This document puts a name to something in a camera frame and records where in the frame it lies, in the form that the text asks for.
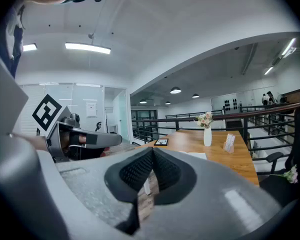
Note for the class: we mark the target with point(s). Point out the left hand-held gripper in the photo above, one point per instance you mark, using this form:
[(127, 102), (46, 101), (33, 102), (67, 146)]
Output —
[(47, 114)]

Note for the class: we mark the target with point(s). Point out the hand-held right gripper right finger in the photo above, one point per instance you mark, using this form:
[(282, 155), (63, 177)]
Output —
[(180, 184)]

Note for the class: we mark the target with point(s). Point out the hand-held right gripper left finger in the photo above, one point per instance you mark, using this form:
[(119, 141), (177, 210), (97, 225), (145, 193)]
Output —
[(125, 184)]

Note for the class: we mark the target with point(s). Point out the person's left forearm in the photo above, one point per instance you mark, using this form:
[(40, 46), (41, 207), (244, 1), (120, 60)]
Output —
[(32, 142)]

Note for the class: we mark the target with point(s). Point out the white paper notice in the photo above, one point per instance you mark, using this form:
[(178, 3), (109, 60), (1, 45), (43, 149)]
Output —
[(91, 109)]

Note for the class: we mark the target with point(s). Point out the white vase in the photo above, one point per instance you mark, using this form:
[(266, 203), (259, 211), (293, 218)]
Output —
[(207, 137)]

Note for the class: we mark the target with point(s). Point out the pink flower bouquet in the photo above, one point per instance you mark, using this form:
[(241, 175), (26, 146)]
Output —
[(204, 120)]

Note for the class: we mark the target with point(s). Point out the rectangular ceiling panel light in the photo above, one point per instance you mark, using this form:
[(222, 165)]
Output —
[(87, 48), (29, 47)]

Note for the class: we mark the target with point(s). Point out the artificial flower sprig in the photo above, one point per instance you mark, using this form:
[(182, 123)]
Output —
[(291, 175)]

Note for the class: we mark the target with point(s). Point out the person's navy white top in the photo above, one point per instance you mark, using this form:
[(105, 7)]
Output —
[(16, 49)]

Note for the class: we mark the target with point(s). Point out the long ceiling tube light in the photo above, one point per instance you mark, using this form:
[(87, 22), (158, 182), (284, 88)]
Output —
[(288, 46), (268, 70)]

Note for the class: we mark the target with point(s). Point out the black deer picture frame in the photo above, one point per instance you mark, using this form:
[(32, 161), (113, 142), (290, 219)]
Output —
[(161, 142)]

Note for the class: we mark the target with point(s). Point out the group of black wall items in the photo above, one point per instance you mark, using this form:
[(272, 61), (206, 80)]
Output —
[(233, 105)]

